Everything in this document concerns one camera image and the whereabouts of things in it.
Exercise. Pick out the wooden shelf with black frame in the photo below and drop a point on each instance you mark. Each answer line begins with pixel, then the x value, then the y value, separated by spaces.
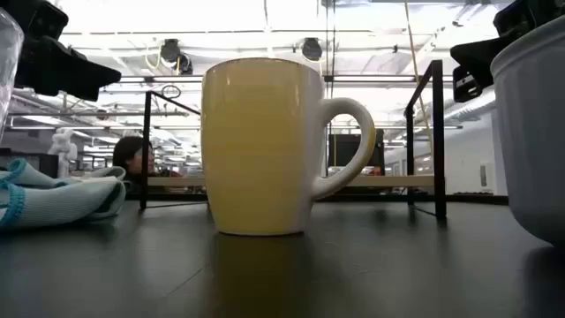
pixel 438 132

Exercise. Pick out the yellow ceramic mug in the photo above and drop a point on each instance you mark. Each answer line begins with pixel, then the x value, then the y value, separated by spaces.
pixel 260 146

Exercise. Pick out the person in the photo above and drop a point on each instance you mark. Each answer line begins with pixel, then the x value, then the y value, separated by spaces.
pixel 128 154

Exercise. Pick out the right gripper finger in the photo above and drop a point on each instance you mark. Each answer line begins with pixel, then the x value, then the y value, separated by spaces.
pixel 479 55
pixel 465 86

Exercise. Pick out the black monitor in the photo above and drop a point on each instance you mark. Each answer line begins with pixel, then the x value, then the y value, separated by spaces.
pixel 346 150

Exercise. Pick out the clear plastic cup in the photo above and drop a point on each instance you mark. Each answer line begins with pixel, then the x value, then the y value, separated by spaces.
pixel 6 66

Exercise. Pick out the black aluminium table frame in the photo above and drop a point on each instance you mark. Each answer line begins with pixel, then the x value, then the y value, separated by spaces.
pixel 476 199

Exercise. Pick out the light blue cloth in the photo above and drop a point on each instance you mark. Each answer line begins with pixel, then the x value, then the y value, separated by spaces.
pixel 57 199

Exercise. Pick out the white robot figure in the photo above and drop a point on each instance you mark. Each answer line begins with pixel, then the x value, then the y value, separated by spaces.
pixel 64 146

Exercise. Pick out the black ceiling camera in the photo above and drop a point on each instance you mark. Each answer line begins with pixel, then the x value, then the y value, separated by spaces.
pixel 171 49
pixel 311 48

